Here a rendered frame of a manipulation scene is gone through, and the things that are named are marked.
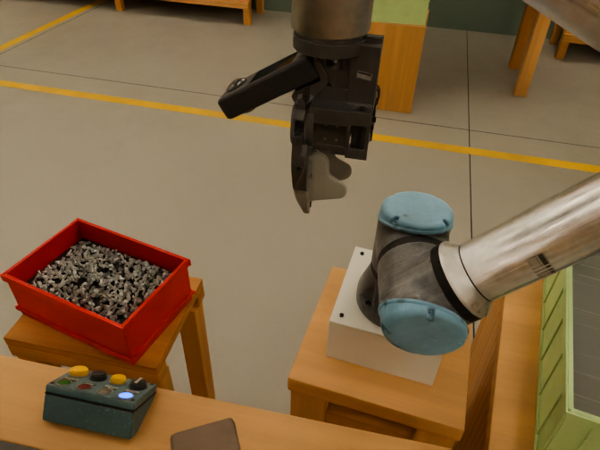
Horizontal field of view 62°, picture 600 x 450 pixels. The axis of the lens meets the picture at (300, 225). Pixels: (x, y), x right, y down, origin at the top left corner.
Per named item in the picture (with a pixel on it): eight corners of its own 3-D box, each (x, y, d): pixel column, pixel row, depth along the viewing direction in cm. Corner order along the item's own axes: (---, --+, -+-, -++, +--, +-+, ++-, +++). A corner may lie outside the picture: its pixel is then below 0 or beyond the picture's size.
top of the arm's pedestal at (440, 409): (331, 278, 119) (332, 265, 116) (470, 312, 112) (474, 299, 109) (287, 389, 95) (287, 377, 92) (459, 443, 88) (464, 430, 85)
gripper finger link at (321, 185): (341, 232, 58) (349, 162, 52) (291, 224, 59) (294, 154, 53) (345, 217, 60) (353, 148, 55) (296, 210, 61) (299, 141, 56)
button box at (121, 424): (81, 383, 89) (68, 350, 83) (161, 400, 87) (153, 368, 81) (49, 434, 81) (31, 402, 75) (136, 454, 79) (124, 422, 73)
